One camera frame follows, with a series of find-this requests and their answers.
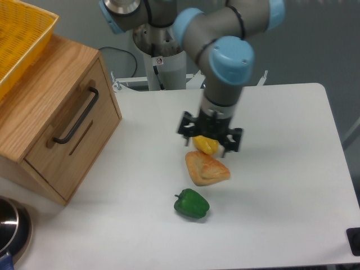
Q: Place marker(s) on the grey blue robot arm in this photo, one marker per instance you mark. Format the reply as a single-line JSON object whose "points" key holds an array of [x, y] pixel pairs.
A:
{"points": [[215, 42]]}

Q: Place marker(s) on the toy pastry turnover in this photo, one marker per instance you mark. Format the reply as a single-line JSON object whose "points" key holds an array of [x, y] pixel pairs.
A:
{"points": [[204, 170]]}

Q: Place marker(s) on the metal pot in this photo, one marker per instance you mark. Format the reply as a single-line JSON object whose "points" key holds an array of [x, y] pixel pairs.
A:
{"points": [[16, 228]]}

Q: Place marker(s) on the blue pot handle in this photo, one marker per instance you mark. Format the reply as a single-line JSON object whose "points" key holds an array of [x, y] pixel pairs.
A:
{"points": [[6, 262]]}

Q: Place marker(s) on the wooden drawer cabinet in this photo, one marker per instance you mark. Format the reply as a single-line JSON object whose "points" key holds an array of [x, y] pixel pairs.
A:
{"points": [[30, 107]]}

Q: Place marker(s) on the yellow plastic basket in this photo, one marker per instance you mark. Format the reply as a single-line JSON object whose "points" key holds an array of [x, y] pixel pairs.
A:
{"points": [[25, 31]]}

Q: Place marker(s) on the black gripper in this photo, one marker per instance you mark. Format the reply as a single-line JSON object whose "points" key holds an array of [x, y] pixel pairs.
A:
{"points": [[211, 123]]}

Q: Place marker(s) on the yellow toy bell pepper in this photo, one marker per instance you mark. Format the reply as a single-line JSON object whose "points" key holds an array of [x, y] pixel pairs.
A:
{"points": [[206, 145]]}

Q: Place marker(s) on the wooden top drawer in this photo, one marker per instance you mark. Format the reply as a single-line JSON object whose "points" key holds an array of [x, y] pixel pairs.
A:
{"points": [[80, 130]]}

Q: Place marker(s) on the green toy bell pepper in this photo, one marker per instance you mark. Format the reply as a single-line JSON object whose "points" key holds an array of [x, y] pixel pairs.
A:
{"points": [[191, 204]]}

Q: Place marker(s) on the black corner object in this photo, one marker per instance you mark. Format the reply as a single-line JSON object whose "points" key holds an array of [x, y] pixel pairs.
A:
{"points": [[353, 235]]}

